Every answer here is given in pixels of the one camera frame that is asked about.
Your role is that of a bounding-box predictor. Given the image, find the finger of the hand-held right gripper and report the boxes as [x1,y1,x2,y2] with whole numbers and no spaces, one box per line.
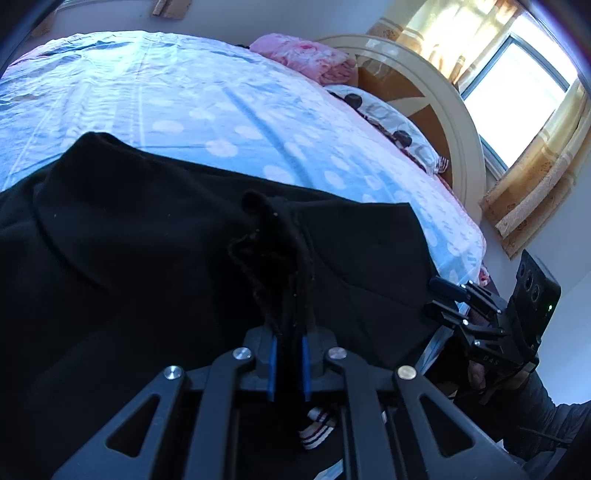
[429,276,505,315]
[424,299,505,343]

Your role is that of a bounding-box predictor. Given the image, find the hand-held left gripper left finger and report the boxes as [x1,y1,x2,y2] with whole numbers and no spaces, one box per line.
[51,325,278,480]

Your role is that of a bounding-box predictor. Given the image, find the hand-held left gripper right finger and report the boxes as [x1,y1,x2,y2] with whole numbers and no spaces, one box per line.
[301,325,532,480]

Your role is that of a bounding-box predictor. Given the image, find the black pants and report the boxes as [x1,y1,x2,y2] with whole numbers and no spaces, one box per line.
[0,131,462,480]

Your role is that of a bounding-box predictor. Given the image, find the person's right forearm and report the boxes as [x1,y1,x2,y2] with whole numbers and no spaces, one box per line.
[443,364,575,462]

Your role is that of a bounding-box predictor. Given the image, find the person's right hand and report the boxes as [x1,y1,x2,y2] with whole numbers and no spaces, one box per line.
[466,360,492,394]

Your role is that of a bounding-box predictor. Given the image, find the long yellow curtain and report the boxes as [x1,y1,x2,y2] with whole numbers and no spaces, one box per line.
[367,0,525,93]
[479,78,591,260]

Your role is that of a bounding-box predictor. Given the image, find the cream and wood headboard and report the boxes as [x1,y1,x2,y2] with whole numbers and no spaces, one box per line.
[318,33,488,208]

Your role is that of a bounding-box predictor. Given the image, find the white patterned pillow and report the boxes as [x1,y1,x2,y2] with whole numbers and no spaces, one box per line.
[323,84,441,175]

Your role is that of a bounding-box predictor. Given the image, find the large bright window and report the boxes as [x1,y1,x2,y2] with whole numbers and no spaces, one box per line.
[455,9,583,180]

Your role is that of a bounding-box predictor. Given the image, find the folded pink floral blanket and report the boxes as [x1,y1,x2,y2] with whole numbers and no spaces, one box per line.
[249,32,357,87]

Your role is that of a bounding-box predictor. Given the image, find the round bed with dotted sheet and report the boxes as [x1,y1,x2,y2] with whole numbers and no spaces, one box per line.
[0,30,490,296]

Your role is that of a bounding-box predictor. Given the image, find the short yellow curtain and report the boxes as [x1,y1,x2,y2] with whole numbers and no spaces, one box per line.
[151,0,193,20]

